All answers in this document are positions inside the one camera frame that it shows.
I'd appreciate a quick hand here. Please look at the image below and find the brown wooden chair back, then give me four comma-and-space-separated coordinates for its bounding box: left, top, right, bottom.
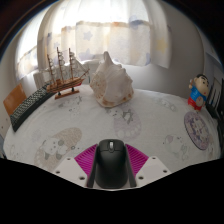
2, 83, 28, 117

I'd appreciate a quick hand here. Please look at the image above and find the large white conch shell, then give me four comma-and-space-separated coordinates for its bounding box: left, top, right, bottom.
88, 50, 135, 109

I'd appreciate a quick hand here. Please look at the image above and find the wooden sailing ship model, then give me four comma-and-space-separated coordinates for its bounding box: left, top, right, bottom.
45, 46, 91, 101

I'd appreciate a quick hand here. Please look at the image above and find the black computer mouse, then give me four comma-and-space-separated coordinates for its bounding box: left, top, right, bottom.
94, 139, 130, 190

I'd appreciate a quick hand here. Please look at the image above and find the black computer keyboard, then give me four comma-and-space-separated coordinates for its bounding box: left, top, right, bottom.
9, 83, 55, 133

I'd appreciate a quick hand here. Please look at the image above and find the black router with antennas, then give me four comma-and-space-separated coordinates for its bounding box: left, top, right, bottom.
205, 77, 224, 122

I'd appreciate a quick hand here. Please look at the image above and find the white printed tablecloth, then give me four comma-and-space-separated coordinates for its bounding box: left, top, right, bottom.
2, 83, 222, 174

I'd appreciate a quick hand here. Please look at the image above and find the white star-print curtain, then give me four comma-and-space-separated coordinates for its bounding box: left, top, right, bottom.
15, 0, 173, 82

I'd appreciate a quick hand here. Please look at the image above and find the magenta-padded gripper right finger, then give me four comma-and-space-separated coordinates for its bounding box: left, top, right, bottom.
123, 143, 173, 189

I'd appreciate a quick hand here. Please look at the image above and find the round purple printed mouse pad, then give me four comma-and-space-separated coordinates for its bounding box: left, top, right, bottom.
183, 111, 212, 151

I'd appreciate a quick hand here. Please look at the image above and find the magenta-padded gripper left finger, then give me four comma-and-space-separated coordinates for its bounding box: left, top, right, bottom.
52, 143, 100, 189

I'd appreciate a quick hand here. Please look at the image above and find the cartoon boy figure clock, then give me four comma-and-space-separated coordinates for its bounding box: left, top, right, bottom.
186, 73, 211, 112

